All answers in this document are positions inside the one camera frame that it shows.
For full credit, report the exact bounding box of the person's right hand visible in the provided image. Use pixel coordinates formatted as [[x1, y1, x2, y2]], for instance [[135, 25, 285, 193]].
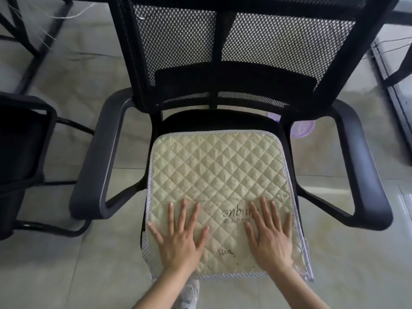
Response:
[[243, 197, 294, 271]]

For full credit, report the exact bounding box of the person's left hand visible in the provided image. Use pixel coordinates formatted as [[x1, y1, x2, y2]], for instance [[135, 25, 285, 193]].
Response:
[[147, 199, 210, 276]]

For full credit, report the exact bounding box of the cream quilted cushion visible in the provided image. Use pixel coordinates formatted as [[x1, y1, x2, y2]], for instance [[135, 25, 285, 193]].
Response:
[[141, 131, 315, 283]]

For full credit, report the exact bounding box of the black mesh chair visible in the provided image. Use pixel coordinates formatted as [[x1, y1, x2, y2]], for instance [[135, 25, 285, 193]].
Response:
[[69, 0, 401, 254], [0, 91, 96, 241]]

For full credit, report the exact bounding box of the person's left shoe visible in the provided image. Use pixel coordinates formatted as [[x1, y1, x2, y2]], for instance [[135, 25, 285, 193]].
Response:
[[179, 278, 201, 309]]

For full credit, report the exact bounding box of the purple plastic basin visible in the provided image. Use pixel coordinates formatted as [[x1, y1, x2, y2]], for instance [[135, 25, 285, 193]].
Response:
[[266, 112, 316, 139]]

